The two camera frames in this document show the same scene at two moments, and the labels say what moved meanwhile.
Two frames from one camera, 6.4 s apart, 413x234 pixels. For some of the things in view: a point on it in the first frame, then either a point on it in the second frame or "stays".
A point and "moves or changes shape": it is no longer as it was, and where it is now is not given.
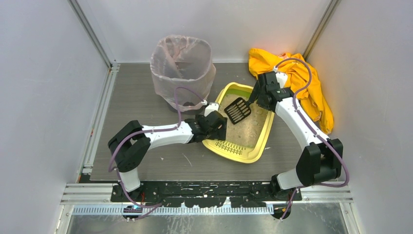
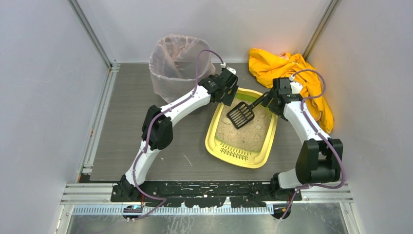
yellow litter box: (248, 140) moves or changes shape
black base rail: (207, 194) stays
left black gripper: (218, 122) to (228, 93)
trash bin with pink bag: (178, 61) stays
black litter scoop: (240, 107) moves or changes shape
